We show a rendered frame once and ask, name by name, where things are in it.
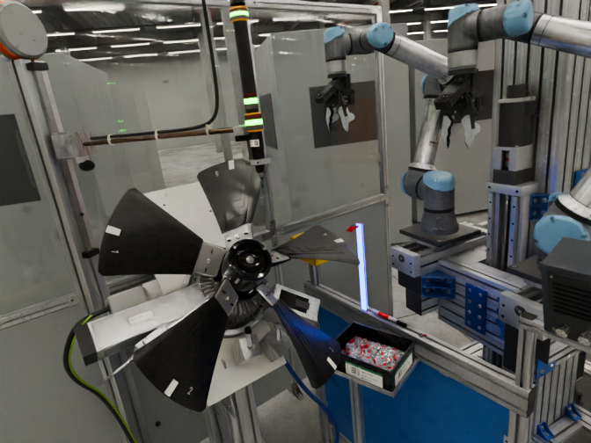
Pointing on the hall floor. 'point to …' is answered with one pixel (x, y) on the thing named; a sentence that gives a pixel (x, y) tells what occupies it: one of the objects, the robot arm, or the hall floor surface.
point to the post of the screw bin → (357, 411)
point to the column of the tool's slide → (130, 408)
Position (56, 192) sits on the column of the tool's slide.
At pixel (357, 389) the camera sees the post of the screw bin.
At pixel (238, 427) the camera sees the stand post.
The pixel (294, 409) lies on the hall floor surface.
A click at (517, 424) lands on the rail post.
